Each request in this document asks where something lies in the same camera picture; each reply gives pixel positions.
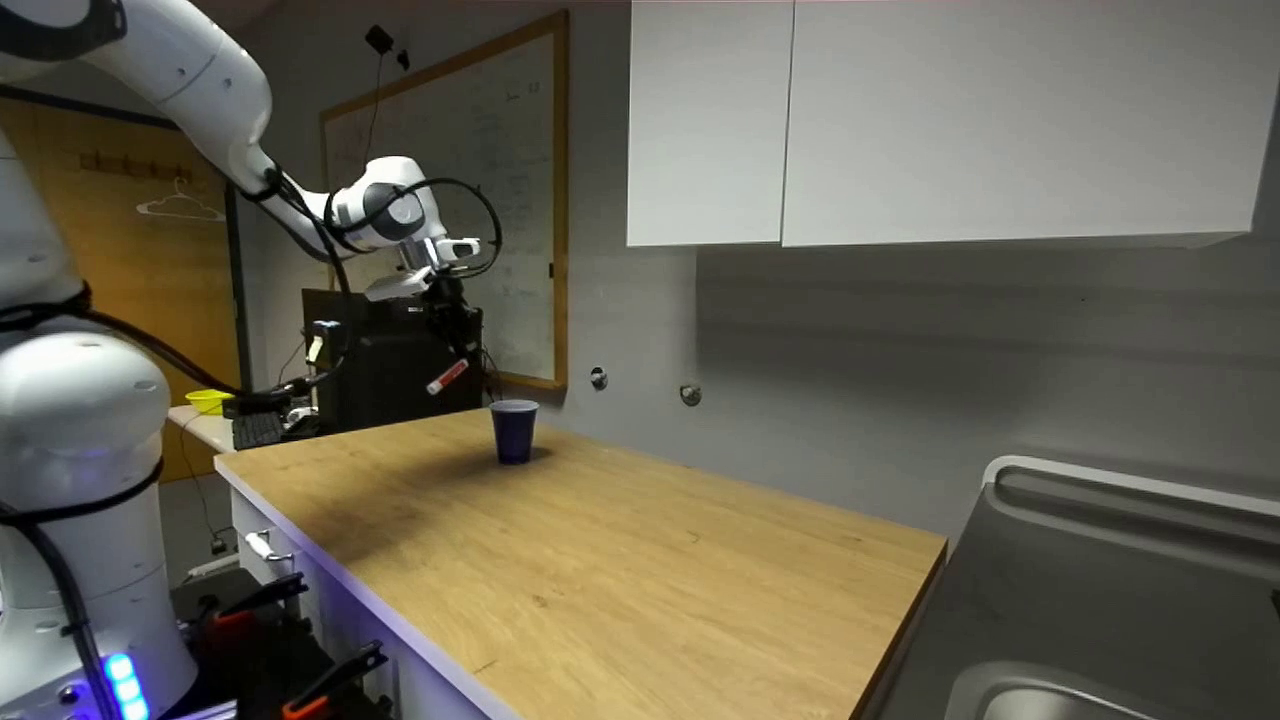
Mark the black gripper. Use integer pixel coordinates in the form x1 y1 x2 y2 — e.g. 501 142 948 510
394 256 488 371

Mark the dark blue cup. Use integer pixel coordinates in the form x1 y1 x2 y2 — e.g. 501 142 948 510
488 397 543 468

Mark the large black box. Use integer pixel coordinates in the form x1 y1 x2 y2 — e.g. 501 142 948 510
300 283 488 435

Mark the wood framed whiteboard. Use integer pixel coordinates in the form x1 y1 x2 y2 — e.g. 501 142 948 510
315 7 575 398

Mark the small black device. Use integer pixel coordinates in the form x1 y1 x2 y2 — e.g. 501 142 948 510
221 380 329 453

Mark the yellow object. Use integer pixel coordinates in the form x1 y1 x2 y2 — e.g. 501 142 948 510
184 385 244 420

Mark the small wooden side table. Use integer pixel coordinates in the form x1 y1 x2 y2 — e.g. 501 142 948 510
161 398 239 455

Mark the wooden door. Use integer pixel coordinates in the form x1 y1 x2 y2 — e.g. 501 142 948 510
0 88 247 484

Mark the narrow white cabinet door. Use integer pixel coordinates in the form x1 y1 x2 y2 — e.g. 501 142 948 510
622 0 799 251

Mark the black and orange clamp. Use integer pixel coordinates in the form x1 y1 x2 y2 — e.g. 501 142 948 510
277 641 392 720
196 570 313 649

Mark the wide white cabinet door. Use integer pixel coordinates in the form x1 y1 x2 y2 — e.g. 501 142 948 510
781 0 1280 249

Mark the stainless steel sink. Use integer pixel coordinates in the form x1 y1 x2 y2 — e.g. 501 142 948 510
861 447 1280 720

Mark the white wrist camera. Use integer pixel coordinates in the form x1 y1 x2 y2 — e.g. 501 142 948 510
435 233 488 267

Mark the black wall mounted camera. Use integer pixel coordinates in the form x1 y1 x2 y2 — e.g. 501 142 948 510
359 21 415 72

